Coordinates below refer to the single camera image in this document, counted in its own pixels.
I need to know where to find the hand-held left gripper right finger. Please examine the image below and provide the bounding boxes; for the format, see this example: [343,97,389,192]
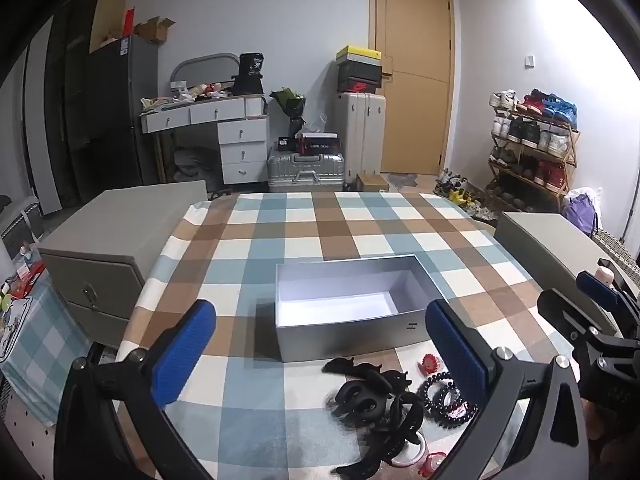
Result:
[424,299,591,480]

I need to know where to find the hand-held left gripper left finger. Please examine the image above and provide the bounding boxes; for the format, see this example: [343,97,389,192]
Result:
[52,299,218,480]

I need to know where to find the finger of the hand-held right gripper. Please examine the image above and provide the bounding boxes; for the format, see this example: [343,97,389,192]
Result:
[537,288,640,361]
[575,257,640,333]

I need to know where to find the black spiral hair tie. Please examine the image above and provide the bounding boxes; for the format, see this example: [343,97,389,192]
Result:
[416,371,462,413]
[429,385,475,427]

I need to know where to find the white round badge red rim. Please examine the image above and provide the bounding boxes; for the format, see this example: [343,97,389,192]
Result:
[389,431,429,467]

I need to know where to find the red clear plastic ring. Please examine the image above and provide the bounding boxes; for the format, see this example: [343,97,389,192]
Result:
[416,451,449,477]

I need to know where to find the silver rectangular box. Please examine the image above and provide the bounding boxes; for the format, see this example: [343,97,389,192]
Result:
[274,254,453,363]

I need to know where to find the wicker basket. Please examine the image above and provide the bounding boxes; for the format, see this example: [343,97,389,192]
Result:
[592,229,640,267]

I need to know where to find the plain grey cabinet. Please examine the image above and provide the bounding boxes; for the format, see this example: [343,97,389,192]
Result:
[492,211,640,337]

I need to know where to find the purple bag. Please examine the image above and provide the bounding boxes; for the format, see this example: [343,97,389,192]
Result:
[564,187,602,237]

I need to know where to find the black hair claw clip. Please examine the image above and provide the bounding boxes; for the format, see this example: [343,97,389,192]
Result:
[322,356,410,388]
[331,451,397,480]

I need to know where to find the grey cabinet with drawers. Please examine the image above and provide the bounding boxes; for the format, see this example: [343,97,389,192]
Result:
[37,179,209,350]

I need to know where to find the wooden shoe rack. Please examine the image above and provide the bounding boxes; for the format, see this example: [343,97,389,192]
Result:
[487,91,582,212]

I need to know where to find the blue checkered cloth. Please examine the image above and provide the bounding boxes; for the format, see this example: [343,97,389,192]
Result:
[0,287,97,427]

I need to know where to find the scattered pile of shoes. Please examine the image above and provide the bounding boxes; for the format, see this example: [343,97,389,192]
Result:
[432,167,502,222]

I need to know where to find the rows of sneakers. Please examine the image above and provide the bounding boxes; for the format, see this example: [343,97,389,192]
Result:
[489,88,578,196]

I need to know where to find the checkered tablecloth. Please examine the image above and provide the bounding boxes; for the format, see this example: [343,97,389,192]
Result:
[117,191,576,480]

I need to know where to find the clutter of colourful packets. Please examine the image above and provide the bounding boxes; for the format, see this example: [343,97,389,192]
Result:
[0,242,49,313]

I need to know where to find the dark grey cushion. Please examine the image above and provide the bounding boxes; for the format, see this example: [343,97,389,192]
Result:
[172,145,222,184]

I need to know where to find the small brown cardboard box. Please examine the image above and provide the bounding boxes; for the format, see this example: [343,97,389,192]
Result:
[355,173,390,194]

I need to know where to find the silver suitcase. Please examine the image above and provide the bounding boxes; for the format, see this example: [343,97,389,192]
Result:
[267,150,347,194]

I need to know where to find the white desk with drawers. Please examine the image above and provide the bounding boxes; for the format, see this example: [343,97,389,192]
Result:
[139,93,271,187]

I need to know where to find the black box with red stripe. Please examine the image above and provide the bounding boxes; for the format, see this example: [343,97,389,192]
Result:
[295,132,342,157]

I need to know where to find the beige upright suitcase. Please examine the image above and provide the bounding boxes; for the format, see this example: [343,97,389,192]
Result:
[336,91,387,187]

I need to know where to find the dark refrigerator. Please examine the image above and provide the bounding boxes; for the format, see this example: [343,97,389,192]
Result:
[86,35,162,190]

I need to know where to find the clutter of small desk things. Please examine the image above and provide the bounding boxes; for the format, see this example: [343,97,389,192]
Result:
[141,81,235,112]

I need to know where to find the clear plastic bag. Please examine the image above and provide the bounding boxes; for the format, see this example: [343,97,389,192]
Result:
[300,114,331,136]

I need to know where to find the black wrapped bouquet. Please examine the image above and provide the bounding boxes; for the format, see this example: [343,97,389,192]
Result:
[269,87,307,137]

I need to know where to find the dark wardrobe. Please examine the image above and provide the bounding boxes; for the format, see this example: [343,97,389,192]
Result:
[24,4,92,213]

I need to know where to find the wooden door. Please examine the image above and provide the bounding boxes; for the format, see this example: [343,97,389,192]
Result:
[369,0,455,177]

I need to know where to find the black paper bag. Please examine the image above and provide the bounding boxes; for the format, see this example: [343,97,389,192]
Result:
[234,52,266,96]

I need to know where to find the oval grey mirror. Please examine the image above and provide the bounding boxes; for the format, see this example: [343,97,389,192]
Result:
[170,53,241,96]

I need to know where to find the red black shoe box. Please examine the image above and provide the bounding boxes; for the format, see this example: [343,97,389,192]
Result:
[337,79,382,94]

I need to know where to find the yellow shoe box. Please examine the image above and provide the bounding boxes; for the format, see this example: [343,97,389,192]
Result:
[335,45,384,64]

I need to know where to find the open cardboard box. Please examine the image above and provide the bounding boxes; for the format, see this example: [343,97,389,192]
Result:
[133,17,176,44]

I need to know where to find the flat cardboard sheet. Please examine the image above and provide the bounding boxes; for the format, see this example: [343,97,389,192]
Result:
[88,0,129,54]

